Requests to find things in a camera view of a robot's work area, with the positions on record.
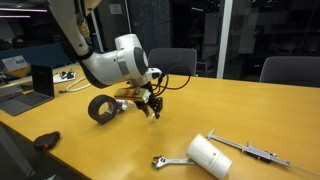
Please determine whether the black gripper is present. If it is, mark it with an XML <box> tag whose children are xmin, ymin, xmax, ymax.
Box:
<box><xmin>133</xmin><ymin>81</ymin><xmax>164</xmax><ymax>120</ymax></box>

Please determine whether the white paper cup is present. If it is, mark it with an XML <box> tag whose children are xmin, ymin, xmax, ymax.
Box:
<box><xmin>185</xmin><ymin>133</ymin><xmax>233</xmax><ymax>180</ymax></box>

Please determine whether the shiny silver wrapper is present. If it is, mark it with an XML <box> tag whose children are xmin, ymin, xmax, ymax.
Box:
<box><xmin>117</xmin><ymin>99</ymin><xmax>138</xmax><ymax>111</ymax></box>

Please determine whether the silver adjustable wrench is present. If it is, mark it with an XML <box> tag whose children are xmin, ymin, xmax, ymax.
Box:
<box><xmin>151</xmin><ymin>155</ymin><xmax>196</xmax><ymax>170</ymax></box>

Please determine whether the wide grey office chair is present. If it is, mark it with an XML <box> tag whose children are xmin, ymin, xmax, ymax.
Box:
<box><xmin>259</xmin><ymin>55</ymin><xmax>320</xmax><ymax>88</ymax></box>
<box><xmin>148</xmin><ymin>47</ymin><xmax>198</xmax><ymax>77</ymax></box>

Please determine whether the black tape roll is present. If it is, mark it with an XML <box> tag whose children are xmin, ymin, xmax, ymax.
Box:
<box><xmin>87</xmin><ymin>94</ymin><xmax>119</xmax><ymax>125</ymax></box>

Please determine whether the white window pillar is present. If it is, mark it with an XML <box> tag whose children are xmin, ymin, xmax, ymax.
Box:
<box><xmin>216</xmin><ymin>0</ymin><xmax>234</xmax><ymax>80</ymax></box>

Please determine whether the black pouch with orange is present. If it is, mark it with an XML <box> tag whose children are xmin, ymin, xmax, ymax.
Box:
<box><xmin>33</xmin><ymin>131</ymin><xmax>62</xmax><ymax>152</ymax></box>

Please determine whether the metal vernier caliper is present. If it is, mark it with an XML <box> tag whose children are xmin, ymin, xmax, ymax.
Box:
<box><xmin>206</xmin><ymin>129</ymin><xmax>320</xmax><ymax>178</ymax></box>

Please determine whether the dark grey laptop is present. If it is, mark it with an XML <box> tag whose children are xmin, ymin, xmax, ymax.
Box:
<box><xmin>0</xmin><ymin>64</ymin><xmax>55</xmax><ymax>117</ymax></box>

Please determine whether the blue partition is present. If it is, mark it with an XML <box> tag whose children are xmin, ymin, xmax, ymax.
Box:
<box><xmin>0</xmin><ymin>44</ymin><xmax>73</xmax><ymax>81</ymax></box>

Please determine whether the yellow triangular sign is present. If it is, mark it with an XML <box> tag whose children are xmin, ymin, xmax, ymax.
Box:
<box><xmin>3</xmin><ymin>64</ymin><xmax>33</xmax><ymax>79</ymax></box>

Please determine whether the white paper sign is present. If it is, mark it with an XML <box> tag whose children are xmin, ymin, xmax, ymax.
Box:
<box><xmin>1</xmin><ymin>55</ymin><xmax>29</xmax><ymax>72</ymax></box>

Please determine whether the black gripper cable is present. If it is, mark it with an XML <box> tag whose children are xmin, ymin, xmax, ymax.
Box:
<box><xmin>151</xmin><ymin>64</ymin><xmax>192</xmax><ymax>98</ymax></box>

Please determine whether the white cable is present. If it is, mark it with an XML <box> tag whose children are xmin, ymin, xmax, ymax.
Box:
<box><xmin>58</xmin><ymin>77</ymin><xmax>93</xmax><ymax>95</ymax></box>

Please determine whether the white wall notice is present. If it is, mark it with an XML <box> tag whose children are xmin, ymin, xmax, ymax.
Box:
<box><xmin>109</xmin><ymin>3</ymin><xmax>123</xmax><ymax>15</ymax></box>

